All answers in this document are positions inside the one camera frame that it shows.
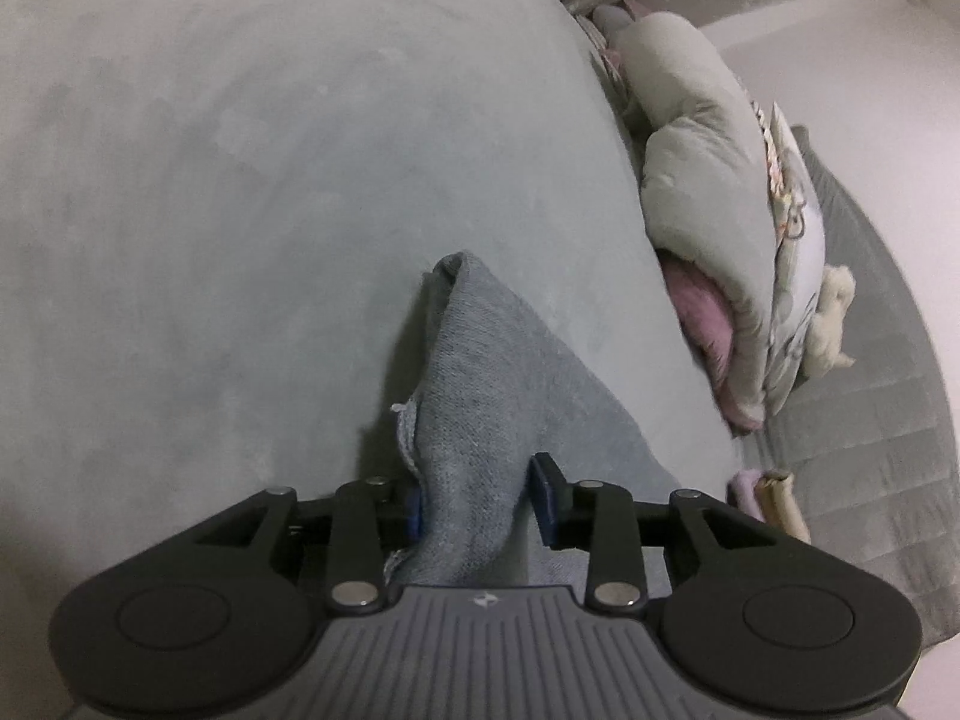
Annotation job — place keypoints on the folded beige cloth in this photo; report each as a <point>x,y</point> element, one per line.
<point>780,499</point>

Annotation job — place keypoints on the grey knit sweater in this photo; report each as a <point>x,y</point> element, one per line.
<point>487,390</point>

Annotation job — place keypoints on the grey quilted headboard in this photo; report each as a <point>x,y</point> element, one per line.
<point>862,465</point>

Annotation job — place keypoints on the cream plush toy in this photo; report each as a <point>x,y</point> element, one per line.
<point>829,315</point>

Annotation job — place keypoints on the pink pillow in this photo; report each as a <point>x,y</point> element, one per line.
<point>697,300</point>

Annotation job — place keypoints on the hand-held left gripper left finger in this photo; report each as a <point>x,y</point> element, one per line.
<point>412,517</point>

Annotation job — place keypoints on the folded lilac cloth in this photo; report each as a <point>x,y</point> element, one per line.
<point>744,487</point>

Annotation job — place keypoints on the striped grey cloth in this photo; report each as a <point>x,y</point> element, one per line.
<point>611,22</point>

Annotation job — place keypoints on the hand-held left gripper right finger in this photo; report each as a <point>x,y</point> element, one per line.
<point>541,499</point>

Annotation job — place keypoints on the light grey duvet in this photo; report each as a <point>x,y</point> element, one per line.
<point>697,165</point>

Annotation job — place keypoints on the printed pillow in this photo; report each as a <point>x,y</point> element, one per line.
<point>799,240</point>

